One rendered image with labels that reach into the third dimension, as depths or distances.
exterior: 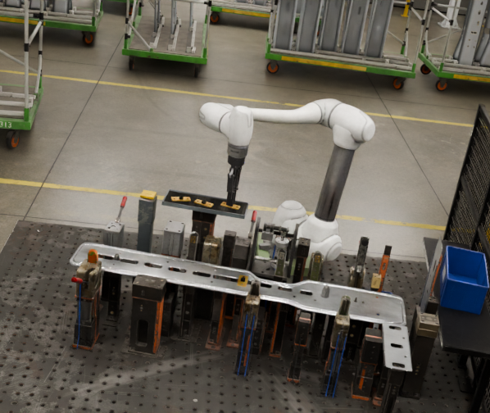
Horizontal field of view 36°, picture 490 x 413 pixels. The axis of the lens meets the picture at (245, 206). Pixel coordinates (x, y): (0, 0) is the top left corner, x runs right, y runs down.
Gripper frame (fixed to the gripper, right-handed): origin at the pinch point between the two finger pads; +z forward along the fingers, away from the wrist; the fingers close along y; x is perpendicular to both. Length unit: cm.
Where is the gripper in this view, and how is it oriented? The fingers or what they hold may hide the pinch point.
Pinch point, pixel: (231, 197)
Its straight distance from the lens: 336.5
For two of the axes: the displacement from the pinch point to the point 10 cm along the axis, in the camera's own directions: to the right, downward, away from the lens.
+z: -1.3, 8.9, 4.3
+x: 9.4, 2.4, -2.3
